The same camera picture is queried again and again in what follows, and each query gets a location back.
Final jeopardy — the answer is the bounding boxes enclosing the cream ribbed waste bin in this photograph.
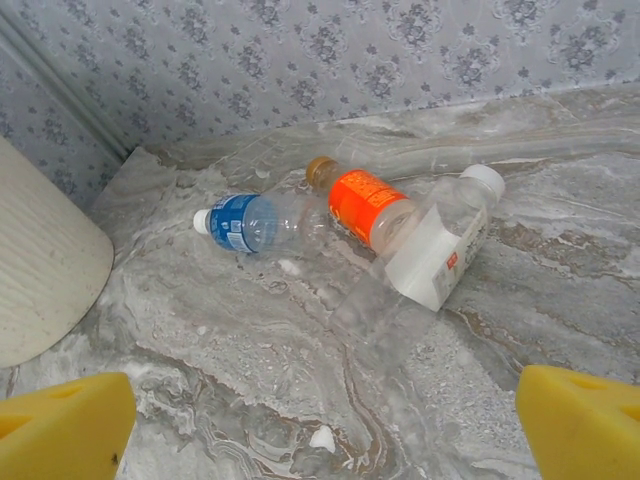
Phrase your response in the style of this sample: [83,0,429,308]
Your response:
[0,134,116,370]

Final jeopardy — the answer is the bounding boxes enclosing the blue label white cap bottle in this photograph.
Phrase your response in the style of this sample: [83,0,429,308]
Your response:
[192,192,332,262]

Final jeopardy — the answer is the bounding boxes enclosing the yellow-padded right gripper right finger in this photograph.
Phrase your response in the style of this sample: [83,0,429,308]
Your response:
[515,364,640,480]

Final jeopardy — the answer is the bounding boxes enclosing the orange label brown cap bottle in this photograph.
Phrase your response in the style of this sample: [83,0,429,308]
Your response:
[305,155,419,251]

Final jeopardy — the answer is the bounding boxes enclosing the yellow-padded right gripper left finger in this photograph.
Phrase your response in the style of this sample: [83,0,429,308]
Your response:
[0,371,138,480]

